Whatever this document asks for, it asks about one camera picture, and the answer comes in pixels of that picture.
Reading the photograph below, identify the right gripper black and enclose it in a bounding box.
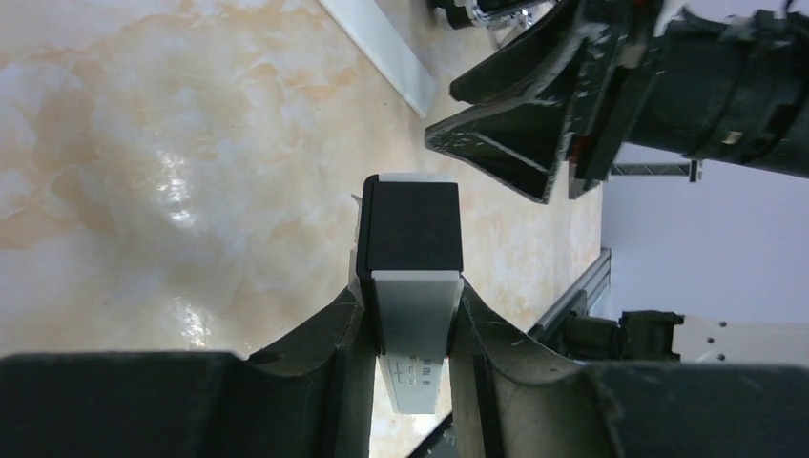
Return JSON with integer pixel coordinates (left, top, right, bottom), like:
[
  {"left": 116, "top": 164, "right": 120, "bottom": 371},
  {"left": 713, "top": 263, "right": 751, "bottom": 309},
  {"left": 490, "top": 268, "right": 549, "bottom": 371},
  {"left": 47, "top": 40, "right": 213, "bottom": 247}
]
[{"left": 425, "top": 0, "right": 664, "bottom": 204}]

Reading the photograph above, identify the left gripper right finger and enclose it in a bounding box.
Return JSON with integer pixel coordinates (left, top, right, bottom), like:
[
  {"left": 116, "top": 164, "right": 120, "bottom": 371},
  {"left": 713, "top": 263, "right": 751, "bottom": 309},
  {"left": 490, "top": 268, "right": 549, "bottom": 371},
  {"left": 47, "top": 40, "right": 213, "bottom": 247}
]
[{"left": 449, "top": 285, "right": 808, "bottom": 457}]

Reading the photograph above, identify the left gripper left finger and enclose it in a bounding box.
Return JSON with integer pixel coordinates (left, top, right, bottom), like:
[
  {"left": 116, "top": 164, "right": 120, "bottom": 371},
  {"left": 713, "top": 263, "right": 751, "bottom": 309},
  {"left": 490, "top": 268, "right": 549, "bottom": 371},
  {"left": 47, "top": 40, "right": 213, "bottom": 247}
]
[{"left": 1, "top": 290, "right": 376, "bottom": 457}]

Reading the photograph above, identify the white battery cover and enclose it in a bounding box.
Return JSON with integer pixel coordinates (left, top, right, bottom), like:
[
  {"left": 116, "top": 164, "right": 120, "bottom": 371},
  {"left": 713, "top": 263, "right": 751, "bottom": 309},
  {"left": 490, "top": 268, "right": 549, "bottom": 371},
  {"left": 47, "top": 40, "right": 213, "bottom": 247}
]
[{"left": 319, "top": 0, "right": 436, "bottom": 118}]

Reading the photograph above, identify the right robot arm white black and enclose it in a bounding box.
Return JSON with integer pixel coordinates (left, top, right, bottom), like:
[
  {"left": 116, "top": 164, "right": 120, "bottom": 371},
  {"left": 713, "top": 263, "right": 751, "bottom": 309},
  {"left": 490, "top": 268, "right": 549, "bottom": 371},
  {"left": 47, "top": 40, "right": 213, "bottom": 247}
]
[{"left": 425, "top": 1, "right": 808, "bottom": 203}]

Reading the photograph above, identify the black poker chip case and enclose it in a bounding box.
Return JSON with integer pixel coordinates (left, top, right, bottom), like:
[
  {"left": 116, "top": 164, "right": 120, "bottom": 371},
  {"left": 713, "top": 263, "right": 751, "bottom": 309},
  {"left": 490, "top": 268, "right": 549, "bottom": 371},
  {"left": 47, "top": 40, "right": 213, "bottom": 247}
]
[{"left": 426, "top": 0, "right": 557, "bottom": 31}]

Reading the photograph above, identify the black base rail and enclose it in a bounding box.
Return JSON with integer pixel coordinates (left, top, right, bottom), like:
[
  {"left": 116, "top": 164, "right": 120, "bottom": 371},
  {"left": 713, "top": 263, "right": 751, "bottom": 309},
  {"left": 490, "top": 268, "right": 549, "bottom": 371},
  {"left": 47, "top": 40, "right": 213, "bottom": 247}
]
[{"left": 527, "top": 248, "right": 612, "bottom": 343}]

